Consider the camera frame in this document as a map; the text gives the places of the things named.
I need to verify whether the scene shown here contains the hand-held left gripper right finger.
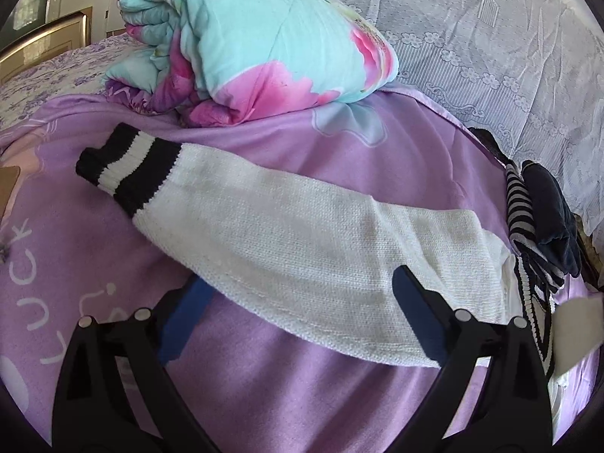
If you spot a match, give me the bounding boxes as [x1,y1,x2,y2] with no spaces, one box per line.
[391,265,554,453]

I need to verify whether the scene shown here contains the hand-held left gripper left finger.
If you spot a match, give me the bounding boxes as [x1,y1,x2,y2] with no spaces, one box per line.
[51,277,218,453]

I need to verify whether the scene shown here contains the white sweater with black trim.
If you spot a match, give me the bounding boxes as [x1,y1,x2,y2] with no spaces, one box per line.
[75,123,524,370]

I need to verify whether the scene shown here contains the purple bed sheet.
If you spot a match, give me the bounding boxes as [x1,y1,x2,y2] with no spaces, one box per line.
[0,80,604,453]

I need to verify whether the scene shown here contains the black white striped garment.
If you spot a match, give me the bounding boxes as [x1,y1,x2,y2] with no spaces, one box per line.
[504,160,567,378]

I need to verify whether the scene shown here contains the white cloth piece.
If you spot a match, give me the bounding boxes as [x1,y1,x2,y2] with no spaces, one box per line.
[550,293,604,388]

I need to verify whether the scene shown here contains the dark navy garment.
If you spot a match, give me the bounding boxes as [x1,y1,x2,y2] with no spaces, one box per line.
[521,160,582,277]

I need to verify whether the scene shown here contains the brown flat board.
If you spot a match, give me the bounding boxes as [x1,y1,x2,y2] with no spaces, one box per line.
[0,165,22,220]

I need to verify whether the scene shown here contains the purple floral bedding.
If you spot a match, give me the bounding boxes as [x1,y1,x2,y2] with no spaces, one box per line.
[0,33,129,129]

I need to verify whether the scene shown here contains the white lace cover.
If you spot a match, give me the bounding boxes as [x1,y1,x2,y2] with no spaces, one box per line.
[302,0,604,241]

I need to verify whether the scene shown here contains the folded turquoise pink floral quilt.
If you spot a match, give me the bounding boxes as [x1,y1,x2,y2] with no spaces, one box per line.
[104,0,400,128]

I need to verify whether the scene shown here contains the golden wooden headboard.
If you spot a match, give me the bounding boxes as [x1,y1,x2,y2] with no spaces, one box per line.
[0,7,93,72]

